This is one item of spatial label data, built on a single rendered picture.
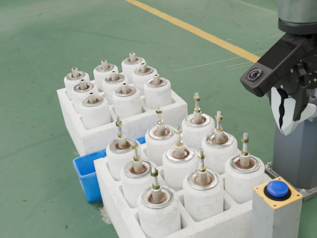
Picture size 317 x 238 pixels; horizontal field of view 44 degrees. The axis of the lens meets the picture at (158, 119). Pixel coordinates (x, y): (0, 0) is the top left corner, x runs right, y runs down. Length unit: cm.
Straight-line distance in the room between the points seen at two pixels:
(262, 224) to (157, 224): 23
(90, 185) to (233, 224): 49
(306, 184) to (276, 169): 11
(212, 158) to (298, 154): 28
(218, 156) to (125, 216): 28
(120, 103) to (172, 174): 41
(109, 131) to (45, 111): 62
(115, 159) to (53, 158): 53
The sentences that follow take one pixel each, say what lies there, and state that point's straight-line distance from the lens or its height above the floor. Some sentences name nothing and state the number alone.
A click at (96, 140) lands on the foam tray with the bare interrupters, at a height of 15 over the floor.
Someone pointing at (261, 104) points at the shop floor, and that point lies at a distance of 175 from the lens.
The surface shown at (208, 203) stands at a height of 22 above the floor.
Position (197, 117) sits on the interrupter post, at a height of 27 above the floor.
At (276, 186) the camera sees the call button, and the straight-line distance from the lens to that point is 82.
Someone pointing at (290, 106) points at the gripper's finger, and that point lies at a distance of 70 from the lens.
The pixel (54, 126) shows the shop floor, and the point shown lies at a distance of 176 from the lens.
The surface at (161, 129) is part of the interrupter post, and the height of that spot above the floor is 27.
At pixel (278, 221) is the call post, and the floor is 28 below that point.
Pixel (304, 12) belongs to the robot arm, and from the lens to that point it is 63.
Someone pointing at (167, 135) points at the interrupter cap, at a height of 25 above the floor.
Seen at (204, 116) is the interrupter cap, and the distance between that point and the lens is 118.
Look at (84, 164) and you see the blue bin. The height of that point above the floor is 9.
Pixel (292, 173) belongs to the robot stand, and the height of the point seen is 7.
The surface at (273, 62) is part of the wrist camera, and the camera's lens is 64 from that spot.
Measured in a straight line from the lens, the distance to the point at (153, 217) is 89.
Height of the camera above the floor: 87
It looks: 32 degrees down
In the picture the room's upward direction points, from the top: 6 degrees counter-clockwise
